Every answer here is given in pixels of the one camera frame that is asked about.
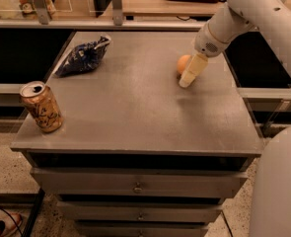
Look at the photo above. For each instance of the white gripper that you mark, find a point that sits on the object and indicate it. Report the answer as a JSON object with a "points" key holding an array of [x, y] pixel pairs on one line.
{"points": [[206, 42]]}

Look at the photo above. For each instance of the orange fruit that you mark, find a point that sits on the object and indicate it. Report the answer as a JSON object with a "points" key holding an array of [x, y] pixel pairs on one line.
{"points": [[182, 62]]}

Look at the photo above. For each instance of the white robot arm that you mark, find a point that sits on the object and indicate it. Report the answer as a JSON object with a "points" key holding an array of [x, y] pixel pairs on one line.
{"points": [[271, 203]]}

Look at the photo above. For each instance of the blue chip bag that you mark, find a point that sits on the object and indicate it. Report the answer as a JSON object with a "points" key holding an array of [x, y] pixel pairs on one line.
{"points": [[84, 58]]}

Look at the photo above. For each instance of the grey drawer cabinet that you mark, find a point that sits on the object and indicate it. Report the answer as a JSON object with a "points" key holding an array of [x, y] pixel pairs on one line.
{"points": [[131, 113]]}

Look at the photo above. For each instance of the top cabinet drawer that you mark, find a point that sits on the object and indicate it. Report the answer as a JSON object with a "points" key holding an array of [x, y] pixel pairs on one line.
{"points": [[136, 182]]}

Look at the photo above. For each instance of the cabinet drawer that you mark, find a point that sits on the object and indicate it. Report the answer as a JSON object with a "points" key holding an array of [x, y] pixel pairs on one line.
{"points": [[111, 229], [141, 212], [136, 182]]}

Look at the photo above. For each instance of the gold soda can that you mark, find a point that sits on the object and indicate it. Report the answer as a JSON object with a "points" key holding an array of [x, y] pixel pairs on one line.
{"points": [[40, 102]]}

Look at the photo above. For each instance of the middle cabinet drawer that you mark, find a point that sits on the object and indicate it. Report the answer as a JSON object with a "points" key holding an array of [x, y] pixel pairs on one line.
{"points": [[141, 212]]}

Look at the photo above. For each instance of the bottom cabinet drawer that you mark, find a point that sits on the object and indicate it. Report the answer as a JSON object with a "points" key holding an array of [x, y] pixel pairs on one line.
{"points": [[111, 229]]}

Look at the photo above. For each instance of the orange white sneaker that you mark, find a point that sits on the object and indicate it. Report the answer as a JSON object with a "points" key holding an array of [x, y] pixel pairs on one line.
{"points": [[9, 224]]}

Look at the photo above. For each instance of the metal railing frame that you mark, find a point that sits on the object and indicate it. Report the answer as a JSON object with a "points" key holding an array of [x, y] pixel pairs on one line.
{"points": [[117, 15]]}

